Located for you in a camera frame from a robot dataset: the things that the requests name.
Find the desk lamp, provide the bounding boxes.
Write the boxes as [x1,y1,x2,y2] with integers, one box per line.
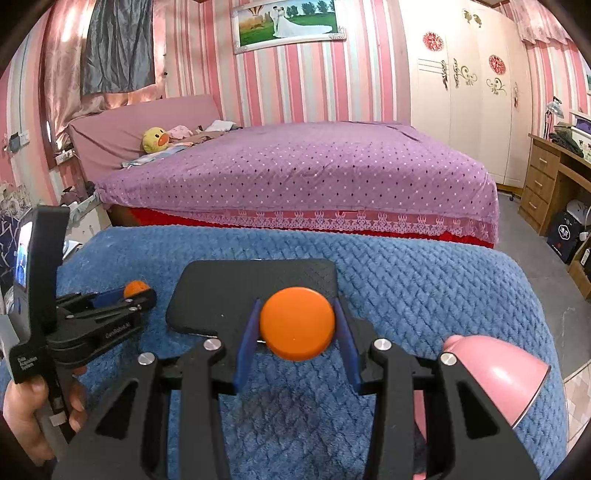
[542,97,564,139]

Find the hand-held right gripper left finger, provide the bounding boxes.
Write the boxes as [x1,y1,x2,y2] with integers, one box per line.
[52,299,264,480]

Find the black paper bag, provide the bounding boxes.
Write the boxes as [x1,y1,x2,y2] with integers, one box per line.
[546,210,580,264]

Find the pink floral valance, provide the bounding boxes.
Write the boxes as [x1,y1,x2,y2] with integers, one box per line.
[503,0,578,47]

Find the cream wardrobe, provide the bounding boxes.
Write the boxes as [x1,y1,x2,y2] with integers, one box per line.
[399,0,534,190]

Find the wall switch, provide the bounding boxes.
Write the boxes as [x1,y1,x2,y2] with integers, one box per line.
[4,131,31,153]

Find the white round heater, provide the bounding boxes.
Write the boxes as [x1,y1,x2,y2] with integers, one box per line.
[566,198,591,241]

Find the black phone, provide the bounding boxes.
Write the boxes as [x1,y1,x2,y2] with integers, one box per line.
[165,259,342,342]

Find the person's left hand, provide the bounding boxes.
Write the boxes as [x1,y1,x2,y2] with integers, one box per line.
[2,364,88,464]

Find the pink steel-lined mug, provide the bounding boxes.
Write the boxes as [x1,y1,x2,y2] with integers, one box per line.
[413,335,551,476]

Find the grey hanging cloth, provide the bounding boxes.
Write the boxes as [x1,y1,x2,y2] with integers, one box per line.
[81,0,156,96]

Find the pink satin curtain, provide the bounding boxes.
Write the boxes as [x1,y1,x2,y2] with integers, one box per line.
[39,0,164,139]

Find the light blue pillow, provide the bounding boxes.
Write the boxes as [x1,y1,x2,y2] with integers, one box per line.
[121,143,190,169]

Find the wooden desk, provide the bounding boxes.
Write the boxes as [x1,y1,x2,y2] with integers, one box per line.
[517,133,591,301]

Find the black clothes pile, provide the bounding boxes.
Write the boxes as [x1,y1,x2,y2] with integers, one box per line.
[551,124,585,155]

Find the red bed skirt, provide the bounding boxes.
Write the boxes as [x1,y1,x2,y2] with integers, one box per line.
[124,207,497,250]

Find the yellow duck plush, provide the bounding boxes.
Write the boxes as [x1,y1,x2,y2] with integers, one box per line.
[141,127,169,155]

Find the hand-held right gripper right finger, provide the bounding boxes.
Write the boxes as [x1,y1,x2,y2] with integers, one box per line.
[331,299,541,480]

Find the orange round cap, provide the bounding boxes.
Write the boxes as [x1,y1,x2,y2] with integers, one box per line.
[259,286,335,361]

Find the blue knit blanket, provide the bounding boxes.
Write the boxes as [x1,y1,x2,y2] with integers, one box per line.
[0,226,568,480]

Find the brown garment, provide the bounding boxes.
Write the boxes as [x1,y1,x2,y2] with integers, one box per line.
[185,129,227,146]

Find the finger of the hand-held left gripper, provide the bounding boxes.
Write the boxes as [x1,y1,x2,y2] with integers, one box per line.
[58,290,127,319]
[90,293,158,329]

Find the pink covered headboard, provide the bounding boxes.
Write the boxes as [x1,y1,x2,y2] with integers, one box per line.
[67,95,222,181]

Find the purple dotted bed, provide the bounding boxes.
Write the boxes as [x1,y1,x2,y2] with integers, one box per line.
[95,121,501,245]

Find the framed wedding photo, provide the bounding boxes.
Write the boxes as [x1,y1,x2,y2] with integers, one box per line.
[231,0,347,55]

